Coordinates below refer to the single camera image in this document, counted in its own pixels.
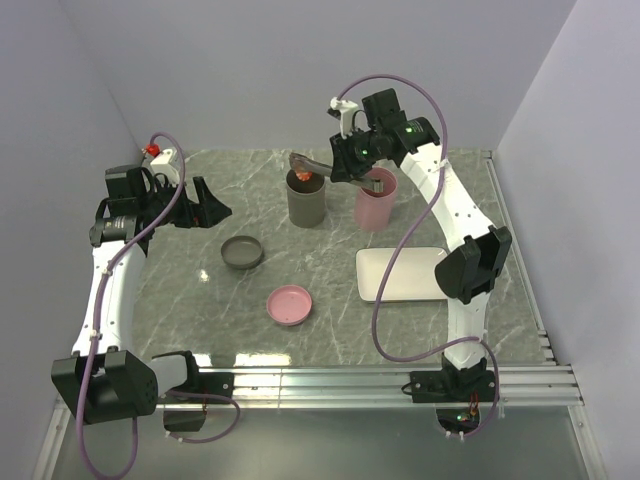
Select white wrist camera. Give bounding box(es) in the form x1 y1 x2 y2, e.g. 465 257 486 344
327 97 359 139
143 145 181 187

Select aluminium right side rail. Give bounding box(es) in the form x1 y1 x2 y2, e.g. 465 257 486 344
482 150 558 365

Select grey round lid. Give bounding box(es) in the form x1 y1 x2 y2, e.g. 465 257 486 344
221 235 264 270

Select aluminium rail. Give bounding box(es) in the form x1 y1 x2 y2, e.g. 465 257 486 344
63 364 585 412
482 150 558 365

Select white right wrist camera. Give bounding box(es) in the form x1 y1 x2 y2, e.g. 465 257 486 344
327 97 359 139

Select metal food tongs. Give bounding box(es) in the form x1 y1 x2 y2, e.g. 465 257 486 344
289 152 384 193

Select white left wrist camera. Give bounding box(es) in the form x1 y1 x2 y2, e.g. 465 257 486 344
143 145 181 187

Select pink cylindrical container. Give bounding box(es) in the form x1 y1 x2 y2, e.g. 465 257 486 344
354 167 398 232

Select red shrimp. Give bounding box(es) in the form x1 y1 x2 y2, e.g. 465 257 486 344
295 171 312 182

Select white rectangular plate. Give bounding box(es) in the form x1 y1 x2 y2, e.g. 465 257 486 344
355 247 447 302

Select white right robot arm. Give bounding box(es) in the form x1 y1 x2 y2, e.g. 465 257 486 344
328 89 512 400

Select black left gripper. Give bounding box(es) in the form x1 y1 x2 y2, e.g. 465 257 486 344
140 176 231 228

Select aluminium front rail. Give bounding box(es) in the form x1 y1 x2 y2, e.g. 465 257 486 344
63 364 585 412

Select pink round lid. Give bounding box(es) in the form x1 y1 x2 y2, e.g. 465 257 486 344
266 285 313 327

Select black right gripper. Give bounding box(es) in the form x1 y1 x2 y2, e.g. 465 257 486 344
328 127 381 183

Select grey cylindrical container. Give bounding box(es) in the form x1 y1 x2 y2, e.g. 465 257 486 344
286 170 325 228

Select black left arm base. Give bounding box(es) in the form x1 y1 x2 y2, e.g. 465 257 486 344
162 372 241 445

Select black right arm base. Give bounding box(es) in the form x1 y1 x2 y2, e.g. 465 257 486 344
401 369 498 404

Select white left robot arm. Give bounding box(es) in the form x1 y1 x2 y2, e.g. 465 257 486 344
51 165 232 425

